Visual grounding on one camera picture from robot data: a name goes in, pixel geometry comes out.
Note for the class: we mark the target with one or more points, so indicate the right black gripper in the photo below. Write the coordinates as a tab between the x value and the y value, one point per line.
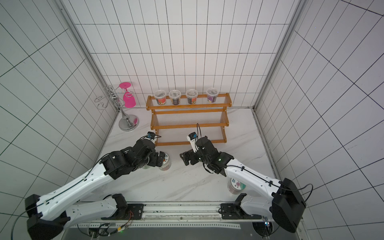
193	156

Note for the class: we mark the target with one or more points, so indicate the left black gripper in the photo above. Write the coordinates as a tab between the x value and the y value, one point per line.
154	156

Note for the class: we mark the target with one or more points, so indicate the jar with strawberry lid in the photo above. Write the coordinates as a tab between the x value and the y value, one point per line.
166	163

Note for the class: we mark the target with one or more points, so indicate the orange wooden three-tier shelf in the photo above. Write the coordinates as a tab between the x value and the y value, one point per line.
174	122

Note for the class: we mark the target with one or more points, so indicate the small clear seed container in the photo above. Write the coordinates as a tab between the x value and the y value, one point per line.
212	94
175	97
192	96
161	97

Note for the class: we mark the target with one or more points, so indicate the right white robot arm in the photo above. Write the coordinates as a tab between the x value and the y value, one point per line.
278	202

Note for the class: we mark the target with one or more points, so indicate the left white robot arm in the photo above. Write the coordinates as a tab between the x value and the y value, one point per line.
52	213

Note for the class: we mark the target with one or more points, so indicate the chrome glass holder stand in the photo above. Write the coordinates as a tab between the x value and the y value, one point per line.
128	122

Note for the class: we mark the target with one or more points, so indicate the jar with pink flower lid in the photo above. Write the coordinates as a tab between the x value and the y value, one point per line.
235	187

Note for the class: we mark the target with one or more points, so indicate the pink plastic wine glass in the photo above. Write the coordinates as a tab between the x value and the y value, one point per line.
128	97

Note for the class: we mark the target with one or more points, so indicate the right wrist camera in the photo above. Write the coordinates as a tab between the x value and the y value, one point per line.
192	138

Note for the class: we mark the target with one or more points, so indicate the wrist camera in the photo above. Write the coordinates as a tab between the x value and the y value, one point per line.
151	136
192	138

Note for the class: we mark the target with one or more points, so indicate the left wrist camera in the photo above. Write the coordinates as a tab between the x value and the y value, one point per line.
151	136

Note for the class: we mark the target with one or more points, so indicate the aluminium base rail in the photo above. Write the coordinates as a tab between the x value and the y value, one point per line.
174	215

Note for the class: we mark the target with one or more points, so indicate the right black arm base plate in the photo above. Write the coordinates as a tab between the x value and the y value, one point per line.
234	212

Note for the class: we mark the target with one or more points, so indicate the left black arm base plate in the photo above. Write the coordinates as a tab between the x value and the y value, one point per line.
131	212

